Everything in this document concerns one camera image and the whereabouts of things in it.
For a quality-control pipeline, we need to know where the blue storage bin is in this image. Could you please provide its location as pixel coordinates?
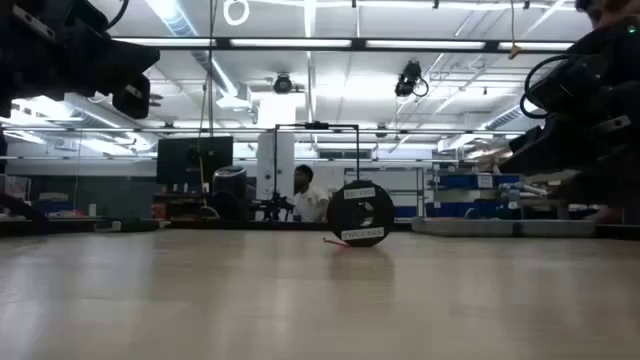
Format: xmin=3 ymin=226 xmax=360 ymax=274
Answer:
xmin=438 ymin=172 xmax=524 ymax=190
xmin=424 ymin=200 xmax=521 ymax=219

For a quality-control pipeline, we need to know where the yellow hanging hook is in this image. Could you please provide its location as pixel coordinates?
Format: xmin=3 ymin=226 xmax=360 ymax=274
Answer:
xmin=508 ymin=0 xmax=524 ymax=61

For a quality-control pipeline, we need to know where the black monitor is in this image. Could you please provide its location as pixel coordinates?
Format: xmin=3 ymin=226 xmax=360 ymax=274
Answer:
xmin=156 ymin=135 xmax=235 ymax=186

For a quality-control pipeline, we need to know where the black ceiling light bar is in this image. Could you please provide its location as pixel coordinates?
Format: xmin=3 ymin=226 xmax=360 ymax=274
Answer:
xmin=110 ymin=35 xmax=576 ymax=53

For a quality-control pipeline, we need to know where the grey tool kit case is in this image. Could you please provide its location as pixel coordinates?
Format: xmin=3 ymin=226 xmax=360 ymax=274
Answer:
xmin=410 ymin=216 xmax=597 ymax=238

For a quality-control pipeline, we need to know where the person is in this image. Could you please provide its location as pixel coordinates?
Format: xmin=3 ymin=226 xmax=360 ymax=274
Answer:
xmin=574 ymin=0 xmax=640 ymax=27
xmin=291 ymin=164 xmax=332 ymax=224

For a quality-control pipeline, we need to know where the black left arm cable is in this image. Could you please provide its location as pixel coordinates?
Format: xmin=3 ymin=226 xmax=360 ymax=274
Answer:
xmin=103 ymin=0 xmax=130 ymax=30

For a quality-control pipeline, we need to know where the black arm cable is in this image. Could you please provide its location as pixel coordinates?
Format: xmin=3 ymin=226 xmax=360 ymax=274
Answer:
xmin=103 ymin=0 xmax=130 ymax=30
xmin=519 ymin=53 xmax=609 ymax=120

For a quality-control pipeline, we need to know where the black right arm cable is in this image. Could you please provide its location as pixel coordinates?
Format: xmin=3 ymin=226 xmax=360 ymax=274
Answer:
xmin=519 ymin=53 xmax=609 ymax=120

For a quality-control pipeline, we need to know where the white hanging ring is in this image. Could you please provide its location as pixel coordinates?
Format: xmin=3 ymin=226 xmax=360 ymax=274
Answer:
xmin=222 ymin=0 xmax=251 ymax=27

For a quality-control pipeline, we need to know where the black ceiling camera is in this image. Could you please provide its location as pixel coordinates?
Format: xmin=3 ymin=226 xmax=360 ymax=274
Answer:
xmin=394 ymin=60 xmax=430 ymax=99
xmin=272 ymin=73 xmax=295 ymax=96

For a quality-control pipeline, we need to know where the thin black station frame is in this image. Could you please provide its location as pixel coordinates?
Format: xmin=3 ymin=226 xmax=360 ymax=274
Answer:
xmin=272 ymin=121 xmax=361 ymax=221

